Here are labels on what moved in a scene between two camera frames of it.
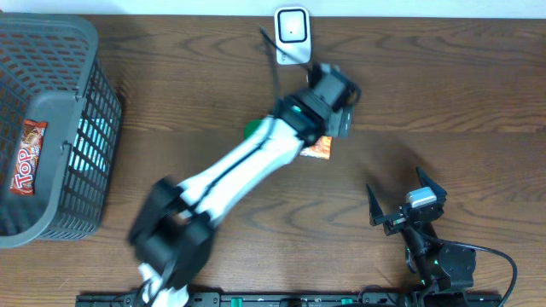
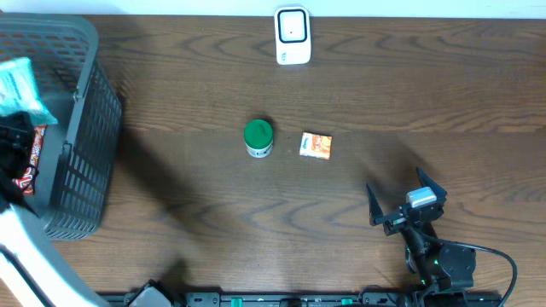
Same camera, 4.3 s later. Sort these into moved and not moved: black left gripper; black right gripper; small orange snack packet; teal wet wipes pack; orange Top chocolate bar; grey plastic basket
Moved: teal wet wipes pack; black left gripper
Not moved: orange Top chocolate bar; black right gripper; small orange snack packet; grey plastic basket
